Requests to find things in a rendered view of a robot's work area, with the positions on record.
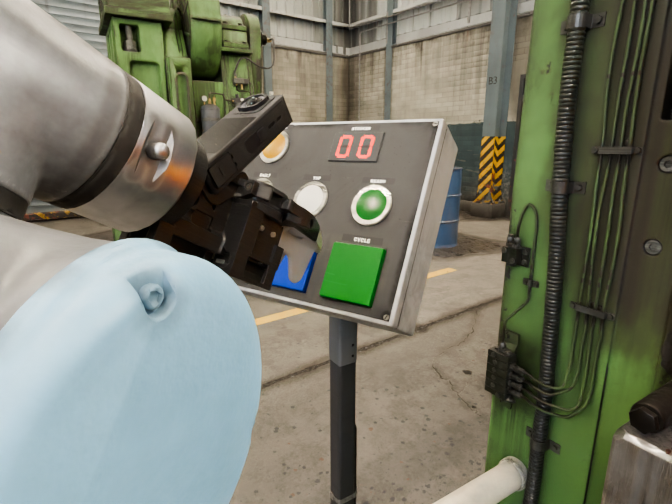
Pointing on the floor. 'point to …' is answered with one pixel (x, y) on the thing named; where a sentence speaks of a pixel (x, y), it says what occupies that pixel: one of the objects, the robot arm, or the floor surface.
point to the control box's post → (342, 405)
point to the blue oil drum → (447, 236)
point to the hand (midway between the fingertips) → (312, 240)
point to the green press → (186, 54)
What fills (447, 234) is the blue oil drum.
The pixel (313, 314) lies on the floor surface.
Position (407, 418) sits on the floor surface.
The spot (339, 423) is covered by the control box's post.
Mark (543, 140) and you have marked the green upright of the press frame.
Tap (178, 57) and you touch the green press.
